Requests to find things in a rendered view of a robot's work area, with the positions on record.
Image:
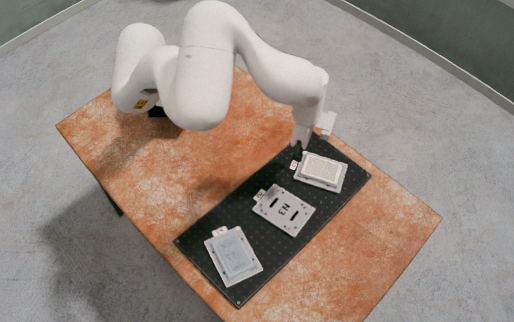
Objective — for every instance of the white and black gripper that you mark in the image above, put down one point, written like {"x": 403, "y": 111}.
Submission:
{"x": 301, "y": 133}

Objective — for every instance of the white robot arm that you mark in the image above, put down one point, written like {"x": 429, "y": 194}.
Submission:
{"x": 198, "y": 98}

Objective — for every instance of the small white label sign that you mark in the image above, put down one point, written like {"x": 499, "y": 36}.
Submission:
{"x": 293, "y": 165}
{"x": 259, "y": 195}
{"x": 219, "y": 231}

